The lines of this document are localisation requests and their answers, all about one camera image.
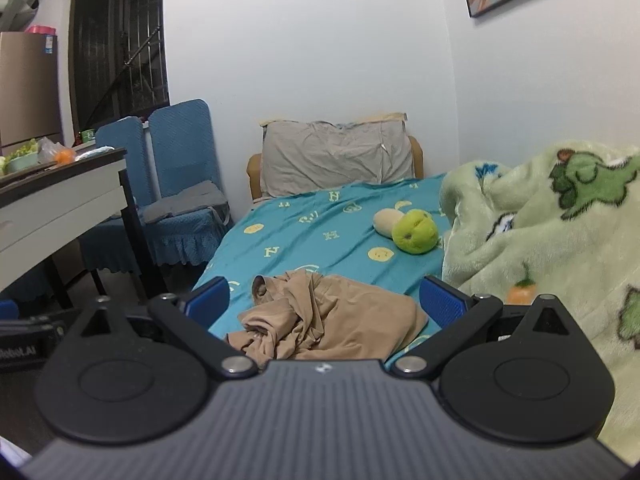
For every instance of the dark grilled door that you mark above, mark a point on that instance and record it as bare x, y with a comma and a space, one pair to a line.
115, 35

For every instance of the green plush toy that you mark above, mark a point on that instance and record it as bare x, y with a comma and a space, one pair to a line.
413, 233

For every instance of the light blue cloth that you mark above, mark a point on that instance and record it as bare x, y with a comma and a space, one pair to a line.
97, 152

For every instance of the clear plastic bag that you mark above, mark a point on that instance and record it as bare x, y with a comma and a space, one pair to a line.
49, 147

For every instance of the grey seat cushion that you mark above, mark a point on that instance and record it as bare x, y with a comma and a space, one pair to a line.
185, 201

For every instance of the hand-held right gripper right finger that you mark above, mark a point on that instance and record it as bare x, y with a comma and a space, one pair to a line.
442, 302

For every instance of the beige plush toy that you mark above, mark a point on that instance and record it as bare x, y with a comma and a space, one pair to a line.
386, 221

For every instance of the tan pants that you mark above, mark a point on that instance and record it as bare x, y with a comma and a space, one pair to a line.
340, 320

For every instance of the grey pillow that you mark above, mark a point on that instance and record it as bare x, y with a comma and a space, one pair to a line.
330, 155

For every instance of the blue covered chair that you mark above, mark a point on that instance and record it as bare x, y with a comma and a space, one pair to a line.
180, 140
120, 142

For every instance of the gold refrigerator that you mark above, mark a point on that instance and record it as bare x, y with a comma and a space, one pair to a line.
27, 90

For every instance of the green printed fleece blanket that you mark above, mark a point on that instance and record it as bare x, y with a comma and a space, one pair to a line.
550, 245

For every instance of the teal printed bed sheet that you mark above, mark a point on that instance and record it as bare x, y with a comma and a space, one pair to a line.
325, 230

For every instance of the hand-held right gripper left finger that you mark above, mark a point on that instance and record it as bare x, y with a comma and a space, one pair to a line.
212, 301

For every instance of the pink container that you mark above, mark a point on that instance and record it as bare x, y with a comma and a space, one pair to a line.
41, 30

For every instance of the green bowl of vegetables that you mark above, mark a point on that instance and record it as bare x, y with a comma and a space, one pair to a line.
21, 160

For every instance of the orange fruit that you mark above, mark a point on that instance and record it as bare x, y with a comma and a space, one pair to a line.
64, 157

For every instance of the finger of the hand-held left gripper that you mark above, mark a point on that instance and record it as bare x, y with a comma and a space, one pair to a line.
7, 309

